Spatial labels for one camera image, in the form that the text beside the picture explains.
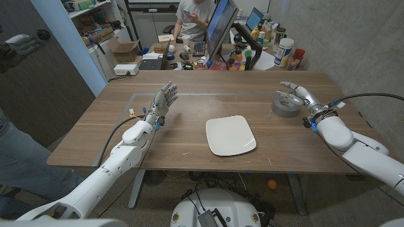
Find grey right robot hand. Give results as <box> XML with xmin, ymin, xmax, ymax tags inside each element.
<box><xmin>275</xmin><ymin>81</ymin><xmax>332</xmax><ymax>122</ymax></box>

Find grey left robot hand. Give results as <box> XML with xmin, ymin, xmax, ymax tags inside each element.
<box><xmin>144</xmin><ymin>81</ymin><xmax>179</xmax><ymax>127</ymax></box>

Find grey duct tape roll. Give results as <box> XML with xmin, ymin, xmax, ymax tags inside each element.
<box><xmin>271</xmin><ymin>91</ymin><xmax>303</xmax><ymax>119</ymax></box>

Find white paper plate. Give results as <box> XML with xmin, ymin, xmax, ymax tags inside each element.
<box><xmin>205</xmin><ymin>115</ymin><xmax>258</xmax><ymax>157</ymax></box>

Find black open laptop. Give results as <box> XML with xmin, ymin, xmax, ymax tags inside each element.
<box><xmin>138</xmin><ymin>39</ymin><xmax>171</xmax><ymax>71</ymax></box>

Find red lidded jar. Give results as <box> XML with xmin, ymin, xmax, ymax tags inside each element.
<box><xmin>287</xmin><ymin>48</ymin><xmax>306</xmax><ymax>71</ymax></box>

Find white power box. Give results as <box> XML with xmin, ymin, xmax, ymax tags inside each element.
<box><xmin>113</xmin><ymin>64</ymin><xmax>140</xmax><ymax>76</ymax></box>

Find white labelled canister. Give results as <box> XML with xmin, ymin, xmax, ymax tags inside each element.
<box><xmin>273</xmin><ymin>37</ymin><xmax>295</xmax><ymax>67</ymax></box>

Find open cardboard box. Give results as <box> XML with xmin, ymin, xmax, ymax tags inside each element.
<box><xmin>106</xmin><ymin>37</ymin><xmax>141</xmax><ymax>63</ymax></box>

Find beige wooden box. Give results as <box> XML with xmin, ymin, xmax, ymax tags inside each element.
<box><xmin>157</xmin><ymin>33</ymin><xmax>175</xmax><ymax>44</ymax></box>

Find black keyboard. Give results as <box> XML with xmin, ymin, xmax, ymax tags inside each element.
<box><xmin>192</xmin><ymin>41</ymin><xmax>206</xmax><ymax>58</ymax></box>

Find pink box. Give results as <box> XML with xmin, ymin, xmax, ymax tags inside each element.
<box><xmin>208</xmin><ymin>61</ymin><xmax>228</xmax><ymax>71</ymax></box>

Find dark jar black lid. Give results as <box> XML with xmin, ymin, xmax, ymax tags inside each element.
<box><xmin>275</xmin><ymin>27</ymin><xmax>287</xmax><ymax>48</ymax></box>

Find black round fan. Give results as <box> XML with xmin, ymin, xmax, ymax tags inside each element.
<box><xmin>143</xmin><ymin>170</ymin><xmax>167</xmax><ymax>187</ymax></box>

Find seated person grey shirt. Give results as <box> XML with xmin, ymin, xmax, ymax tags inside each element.
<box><xmin>172</xmin><ymin>0</ymin><xmax>217</xmax><ymax>44</ymax></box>

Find grey table leg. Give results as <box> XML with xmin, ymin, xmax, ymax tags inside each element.
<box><xmin>286</xmin><ymin>173</ymin><xmax>307</xmax><ymax>216</ymax></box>
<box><xmin>128</xmin><ymin>169</ymin><xmax>146</xmax><ymax>209</ymax></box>

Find large computer monitor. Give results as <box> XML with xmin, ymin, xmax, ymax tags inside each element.
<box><xmin>206</xmin><ymin>0</ymin><xmax>240</xmax><ymax>61</ymax></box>

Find open laptop blue screen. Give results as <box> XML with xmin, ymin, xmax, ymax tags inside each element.
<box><xmin>245</xmin><ymin>7</ymin><xmax>264</xmax><ymax>32</ymax></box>

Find white shelf unit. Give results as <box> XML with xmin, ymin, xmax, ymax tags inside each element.
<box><xmin>59</xmin><ymin>0</ymin><xmax>133</xmax><ymax>81</ymax></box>

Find white robot torso base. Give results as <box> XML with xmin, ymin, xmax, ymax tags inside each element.
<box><xmin>170</xmin><ymin>188</ymin><xmax>262</xmax><ymax>227</ymax></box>

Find standing person blue jeans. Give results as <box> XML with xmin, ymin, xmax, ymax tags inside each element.
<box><xmin>0</xmin><ymin>108</ymin><xmax>85</xmax><ymax>218</ymax></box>

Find white and black glove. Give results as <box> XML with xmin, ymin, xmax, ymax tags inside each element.
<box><xmin>0</xmin><ymin>33</ymin><xmax>44</xmax><ymax>73</ymax></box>

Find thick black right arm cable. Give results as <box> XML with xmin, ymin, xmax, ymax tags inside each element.
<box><xmin>328</xmin><ymin>92</ymin><xmax>404</xmax><ymax>108</ymax></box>

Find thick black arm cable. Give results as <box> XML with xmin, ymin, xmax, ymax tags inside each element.
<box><xmin>328</xmin><ymin>92</ymin><xmax>404</xmax><ymax>108</ymax></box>
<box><xmin>97</xmin><ymin>115</ymin><xmax>145</xmax><ymax>168</ymax></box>

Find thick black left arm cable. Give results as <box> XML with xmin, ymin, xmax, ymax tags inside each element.
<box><xmin>97</xmin><ymin>115</ymin><xmax>145</xmax><ymax>168</ymax></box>

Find black door handle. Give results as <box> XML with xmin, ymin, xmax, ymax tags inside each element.
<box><xmin>36</xmin><ymin>28</ymin><xmax>51</xmax><ymax>41</ymax></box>

